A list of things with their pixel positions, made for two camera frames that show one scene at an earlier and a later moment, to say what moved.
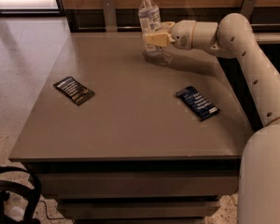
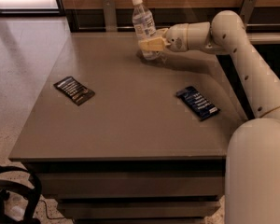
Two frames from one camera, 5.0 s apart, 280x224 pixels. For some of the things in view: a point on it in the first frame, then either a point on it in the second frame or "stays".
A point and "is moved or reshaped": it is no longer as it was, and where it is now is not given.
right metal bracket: x=248 y=4 stays
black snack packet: x=75 y=90 stays
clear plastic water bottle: x=149 y=18 is moved or reshaped
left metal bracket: x=109 y=11 stays
